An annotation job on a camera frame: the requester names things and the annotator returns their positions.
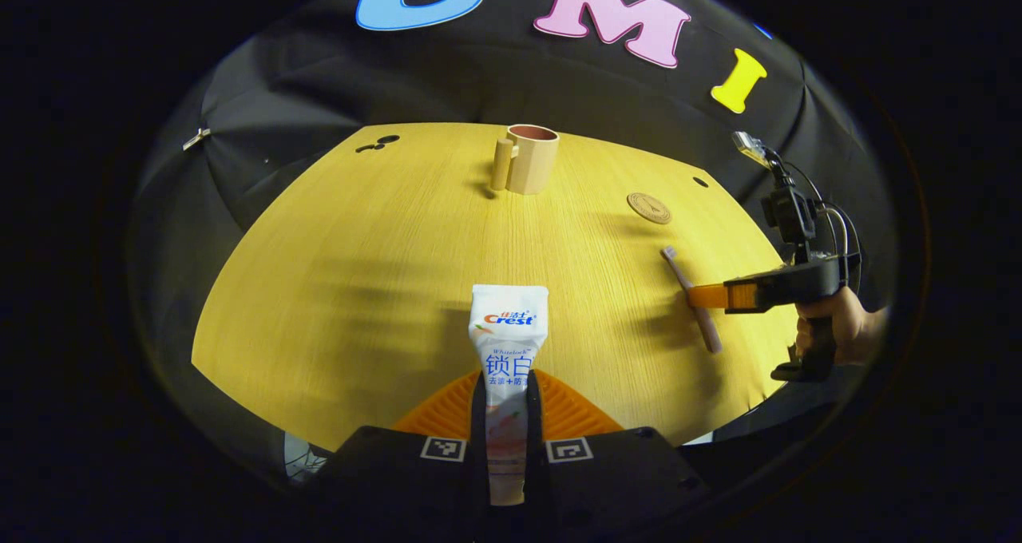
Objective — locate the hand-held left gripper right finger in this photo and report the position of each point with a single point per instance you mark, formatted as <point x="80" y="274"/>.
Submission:
<point x="533" y="423"/>

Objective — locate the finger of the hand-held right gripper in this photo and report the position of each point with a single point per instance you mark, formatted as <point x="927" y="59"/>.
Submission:
<point x="718" y="297"/>

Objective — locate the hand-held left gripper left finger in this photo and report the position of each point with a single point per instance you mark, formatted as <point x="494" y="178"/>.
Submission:
<point x="478" y="423"/>

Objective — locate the pink toothbrush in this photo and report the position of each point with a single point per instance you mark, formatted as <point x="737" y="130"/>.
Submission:
<point x="703" y="327"/>

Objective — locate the white toothpaste tube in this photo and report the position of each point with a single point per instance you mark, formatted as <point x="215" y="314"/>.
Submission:
<point x="509" y="351"/>

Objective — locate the round wooden coaster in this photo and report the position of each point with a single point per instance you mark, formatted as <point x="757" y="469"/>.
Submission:
<point x="649" y="208"/>

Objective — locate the beige cup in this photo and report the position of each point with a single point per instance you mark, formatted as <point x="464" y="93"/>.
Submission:
<point x="531" y="164"/>

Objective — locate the black backdrop cloth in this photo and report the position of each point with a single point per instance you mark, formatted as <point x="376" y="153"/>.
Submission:
<point x="319" y="88"/>

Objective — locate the silver cloth clip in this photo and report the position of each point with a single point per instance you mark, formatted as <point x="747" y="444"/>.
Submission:
<point x="196" y="138"/>

